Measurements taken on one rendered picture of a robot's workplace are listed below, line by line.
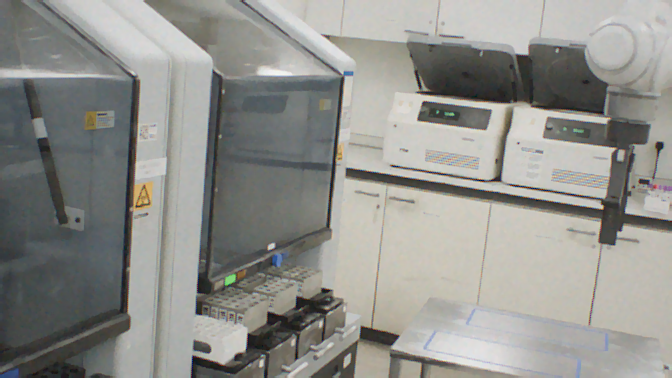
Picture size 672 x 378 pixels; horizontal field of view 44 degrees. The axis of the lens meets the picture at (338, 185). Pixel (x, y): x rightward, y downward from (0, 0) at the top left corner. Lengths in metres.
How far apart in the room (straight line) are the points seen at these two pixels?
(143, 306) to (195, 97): 0.40
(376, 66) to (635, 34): 3.44
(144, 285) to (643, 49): 0.93
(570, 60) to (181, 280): 2.74
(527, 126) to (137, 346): 2.62
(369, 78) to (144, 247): 3.30
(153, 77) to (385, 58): 3.28
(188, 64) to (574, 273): 2.64
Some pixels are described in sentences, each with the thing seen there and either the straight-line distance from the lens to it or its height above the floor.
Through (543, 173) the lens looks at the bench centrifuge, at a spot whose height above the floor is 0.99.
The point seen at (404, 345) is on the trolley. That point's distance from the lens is 1.93.
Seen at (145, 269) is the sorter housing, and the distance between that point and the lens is 1.53.
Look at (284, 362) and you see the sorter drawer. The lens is 1.94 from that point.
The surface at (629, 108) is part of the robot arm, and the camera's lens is 1.52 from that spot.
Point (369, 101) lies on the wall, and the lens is 4.70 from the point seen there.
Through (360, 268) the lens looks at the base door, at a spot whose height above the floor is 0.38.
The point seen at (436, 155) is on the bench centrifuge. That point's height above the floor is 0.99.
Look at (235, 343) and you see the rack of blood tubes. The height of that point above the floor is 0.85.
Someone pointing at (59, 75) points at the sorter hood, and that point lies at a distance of 1.27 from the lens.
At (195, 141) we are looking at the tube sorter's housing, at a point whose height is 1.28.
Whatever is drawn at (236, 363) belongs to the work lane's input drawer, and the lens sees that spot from 1.76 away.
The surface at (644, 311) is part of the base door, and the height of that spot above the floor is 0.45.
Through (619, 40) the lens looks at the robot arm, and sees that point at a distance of 1.32.
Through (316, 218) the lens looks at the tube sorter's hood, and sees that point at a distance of 2.12.
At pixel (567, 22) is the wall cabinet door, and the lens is 4.08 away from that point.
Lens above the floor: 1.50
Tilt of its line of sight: 10 degrees down
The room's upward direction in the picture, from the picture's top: 6 degrees clockwise
